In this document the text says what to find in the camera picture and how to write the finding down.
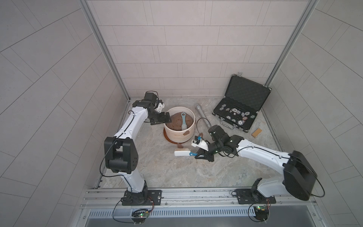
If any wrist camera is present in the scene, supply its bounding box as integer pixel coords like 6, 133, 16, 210
192, 136, 209, 151
155, 100, 165, 113

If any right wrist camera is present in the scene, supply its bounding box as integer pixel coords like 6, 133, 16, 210
192, 136, 209, 151

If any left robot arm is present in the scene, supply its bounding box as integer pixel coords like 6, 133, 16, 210
103, 91, 172, 206

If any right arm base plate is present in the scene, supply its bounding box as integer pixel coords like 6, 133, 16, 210
231, 188, 277, 205

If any black poker chip case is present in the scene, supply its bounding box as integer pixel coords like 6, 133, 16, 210
212, 73, 272, 132

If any right circuit board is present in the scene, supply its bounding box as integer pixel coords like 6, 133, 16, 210
254, 205, 270, 222

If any circuit board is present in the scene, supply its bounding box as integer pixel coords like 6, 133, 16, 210
254, 205, 270, 222
131, 209, 152, 219

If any terracotta saucer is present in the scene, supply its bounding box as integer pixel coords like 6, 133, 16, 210
163, 129, 182, 145

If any small wooden block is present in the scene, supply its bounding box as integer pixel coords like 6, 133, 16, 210
251, 128, 262, 138

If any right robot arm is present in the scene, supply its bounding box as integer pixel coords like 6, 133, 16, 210
192, 125, 317, 203

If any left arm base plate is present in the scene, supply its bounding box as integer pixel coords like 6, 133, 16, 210
122, 190, 163, 206

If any teal dish brush in pot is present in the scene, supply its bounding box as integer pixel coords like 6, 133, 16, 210
181, 112, 188, 131

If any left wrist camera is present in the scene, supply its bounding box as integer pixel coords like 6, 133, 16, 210
155, 100, 165, 113

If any left circuit board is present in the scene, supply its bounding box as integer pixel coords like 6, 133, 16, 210
131, 209, 152, 219

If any white blue scrub brush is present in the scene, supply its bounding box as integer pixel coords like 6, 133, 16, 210
174, 148, 197, 157

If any silver microphone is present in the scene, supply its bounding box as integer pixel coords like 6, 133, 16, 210
195, 104, 212, 128

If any white ceramic pot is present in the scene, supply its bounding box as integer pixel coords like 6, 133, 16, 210
164, 107, 196, 143

